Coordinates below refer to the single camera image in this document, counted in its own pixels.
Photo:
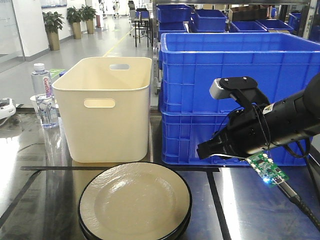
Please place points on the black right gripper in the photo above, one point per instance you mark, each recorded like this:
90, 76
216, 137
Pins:
246, 133

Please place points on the beige plate black rim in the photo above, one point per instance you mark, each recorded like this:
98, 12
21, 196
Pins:
135, 193
159, 232

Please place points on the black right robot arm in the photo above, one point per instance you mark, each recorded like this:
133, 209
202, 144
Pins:
291, 119

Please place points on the green circuit board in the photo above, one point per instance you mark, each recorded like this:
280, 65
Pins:
266, 168

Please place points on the large blue plastic crate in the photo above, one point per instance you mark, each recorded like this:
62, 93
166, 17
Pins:
281, 63

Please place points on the cream plastic storage bin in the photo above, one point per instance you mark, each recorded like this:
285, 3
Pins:
104, 104

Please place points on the blue crate back middle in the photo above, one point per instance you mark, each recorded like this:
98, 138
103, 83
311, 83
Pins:
209, 21

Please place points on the blue crate back right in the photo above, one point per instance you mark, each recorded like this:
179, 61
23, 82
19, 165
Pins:
274, 25

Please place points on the blue crate back left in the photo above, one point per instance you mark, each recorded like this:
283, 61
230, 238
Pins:
171, 13

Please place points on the potted plant gold pot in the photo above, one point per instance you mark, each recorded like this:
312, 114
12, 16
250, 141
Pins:
74, 17
88, 14
53, 22

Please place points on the clear water bottle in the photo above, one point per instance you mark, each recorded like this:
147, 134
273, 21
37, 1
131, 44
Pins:
44, 96

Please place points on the white handheld controller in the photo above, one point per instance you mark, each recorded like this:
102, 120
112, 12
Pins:
7, 107

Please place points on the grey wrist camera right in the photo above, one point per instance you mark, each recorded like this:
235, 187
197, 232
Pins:
222, 88

